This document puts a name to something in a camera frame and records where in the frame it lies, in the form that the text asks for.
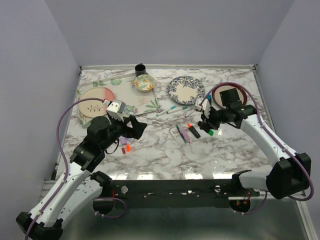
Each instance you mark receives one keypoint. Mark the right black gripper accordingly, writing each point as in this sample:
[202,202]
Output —
[209,120]

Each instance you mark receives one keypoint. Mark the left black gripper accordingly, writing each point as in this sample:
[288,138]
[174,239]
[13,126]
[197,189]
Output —
[136,132]

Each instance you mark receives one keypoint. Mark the green black highlighter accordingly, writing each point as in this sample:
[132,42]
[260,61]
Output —
[211,132]

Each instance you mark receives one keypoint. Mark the orange black highlighter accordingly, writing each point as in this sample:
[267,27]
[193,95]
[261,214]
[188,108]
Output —
[193,131]

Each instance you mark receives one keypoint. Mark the purple translucent highlighter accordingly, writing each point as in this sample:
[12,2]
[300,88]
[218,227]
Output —
[185,135]

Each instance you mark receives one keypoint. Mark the purple highlighter cap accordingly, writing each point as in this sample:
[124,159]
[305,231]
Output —
[123,140]

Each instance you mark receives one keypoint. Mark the dark green pen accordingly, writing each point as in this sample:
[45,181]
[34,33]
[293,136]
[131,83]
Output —
[182,136]

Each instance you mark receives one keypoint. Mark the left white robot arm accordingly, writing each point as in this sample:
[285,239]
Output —
[79,184]

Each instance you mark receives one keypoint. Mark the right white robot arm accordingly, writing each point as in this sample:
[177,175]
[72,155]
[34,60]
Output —
[290,173]

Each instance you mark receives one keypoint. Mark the floral rectangular tray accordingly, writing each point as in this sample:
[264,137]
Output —
[137,102]

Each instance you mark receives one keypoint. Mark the green capped white marker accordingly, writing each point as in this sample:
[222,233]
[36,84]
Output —
[177,109]

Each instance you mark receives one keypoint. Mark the red rimmed brown plate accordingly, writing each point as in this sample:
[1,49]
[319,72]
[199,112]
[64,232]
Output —
[217,98]

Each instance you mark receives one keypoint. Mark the teal capped white marker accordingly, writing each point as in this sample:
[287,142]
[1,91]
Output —
[165,111]

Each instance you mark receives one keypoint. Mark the blue floral plate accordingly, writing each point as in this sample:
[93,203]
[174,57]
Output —
[185,90]

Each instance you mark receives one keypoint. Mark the floral yellow bowl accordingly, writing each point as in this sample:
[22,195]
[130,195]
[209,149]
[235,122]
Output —
[144,82]

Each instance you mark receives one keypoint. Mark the pink cream round plate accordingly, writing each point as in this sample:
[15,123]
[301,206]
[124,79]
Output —
[94,108]

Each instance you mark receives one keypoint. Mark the black cup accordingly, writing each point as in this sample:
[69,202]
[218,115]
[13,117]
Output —
[140,69]

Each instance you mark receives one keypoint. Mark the black mounting base bar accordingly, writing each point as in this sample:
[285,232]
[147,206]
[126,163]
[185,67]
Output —
[186,193]

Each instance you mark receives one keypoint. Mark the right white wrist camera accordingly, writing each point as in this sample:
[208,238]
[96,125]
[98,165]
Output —
[203,105]

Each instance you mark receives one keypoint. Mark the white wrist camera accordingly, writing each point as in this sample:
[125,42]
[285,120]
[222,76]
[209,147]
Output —
[203,105]
[116,109]

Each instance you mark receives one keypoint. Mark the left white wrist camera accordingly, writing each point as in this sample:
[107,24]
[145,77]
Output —
[116,109]

